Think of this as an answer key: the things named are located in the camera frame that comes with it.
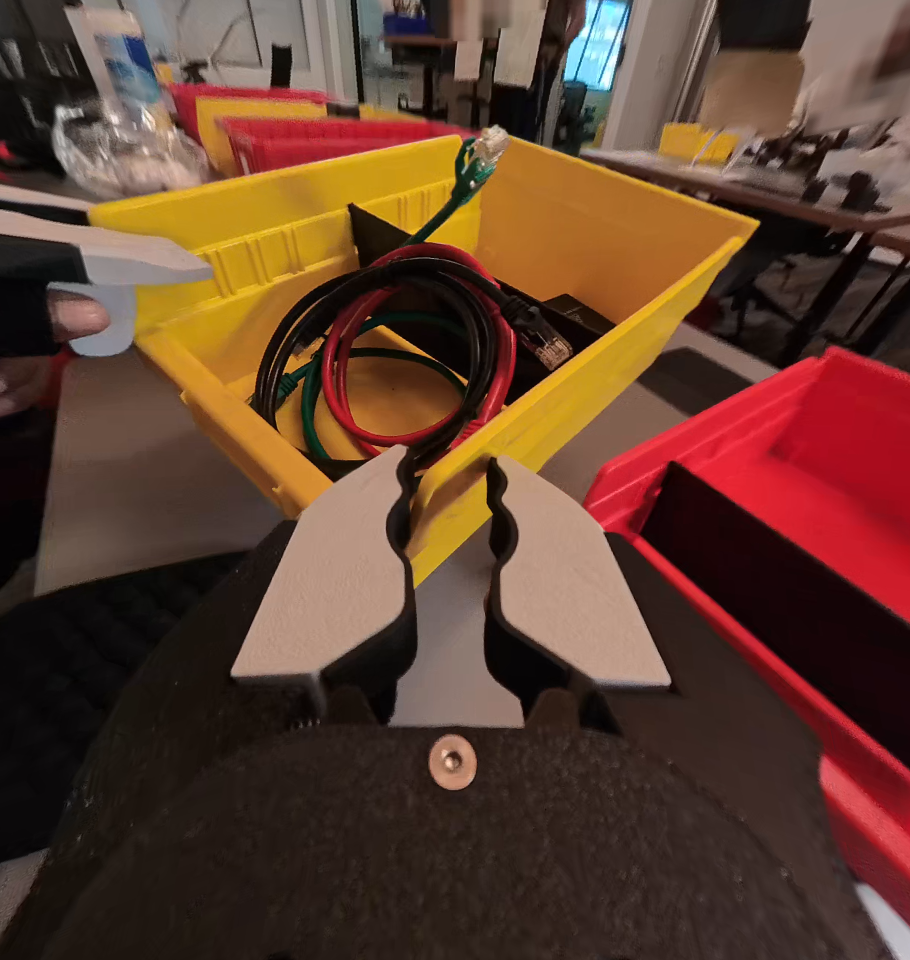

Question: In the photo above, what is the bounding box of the black bin divider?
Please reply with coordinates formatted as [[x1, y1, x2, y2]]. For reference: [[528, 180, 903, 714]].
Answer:
[[347, 202, 456, 267]]

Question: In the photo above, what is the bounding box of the clear plastic bag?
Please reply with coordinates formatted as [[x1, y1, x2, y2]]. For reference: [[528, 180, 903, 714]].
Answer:
[[52, 97, 209, 198]]

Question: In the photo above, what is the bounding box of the white blue labelled bottle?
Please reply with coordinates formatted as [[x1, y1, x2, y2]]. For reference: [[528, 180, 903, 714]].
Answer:
[[65, 3, 164, 114]]

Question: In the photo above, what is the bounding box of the person's left hand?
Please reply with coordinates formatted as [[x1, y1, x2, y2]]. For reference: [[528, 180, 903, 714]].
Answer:
[[0, 292, 113, 421]]

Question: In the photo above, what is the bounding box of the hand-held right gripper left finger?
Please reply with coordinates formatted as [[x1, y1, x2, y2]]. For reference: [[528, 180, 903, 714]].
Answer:
[[231, 444, 419, 686]]

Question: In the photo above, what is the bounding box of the black ethernet cable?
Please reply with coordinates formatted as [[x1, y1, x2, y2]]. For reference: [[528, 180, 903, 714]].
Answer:
[[248, 257, 576, 470]]

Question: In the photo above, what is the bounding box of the green ethernet cable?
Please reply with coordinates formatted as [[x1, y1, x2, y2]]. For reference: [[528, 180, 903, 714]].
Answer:
[[278, 126, 510, 462]]

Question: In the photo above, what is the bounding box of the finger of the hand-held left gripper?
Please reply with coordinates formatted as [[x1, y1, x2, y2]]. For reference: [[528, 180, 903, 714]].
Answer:
[[0, 204, 215, 288]]

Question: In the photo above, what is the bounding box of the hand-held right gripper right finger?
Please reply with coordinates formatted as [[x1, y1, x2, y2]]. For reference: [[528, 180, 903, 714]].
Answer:
[[485, 453, 674, 690]]

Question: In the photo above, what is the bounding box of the black ethernet splitter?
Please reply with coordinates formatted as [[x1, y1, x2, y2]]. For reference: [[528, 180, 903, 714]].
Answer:
[[492, 281, 617, 376]]

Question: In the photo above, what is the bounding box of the red ethernet cable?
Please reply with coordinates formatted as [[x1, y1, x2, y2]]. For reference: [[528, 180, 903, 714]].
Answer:
[[321, 243, 518, 459]]

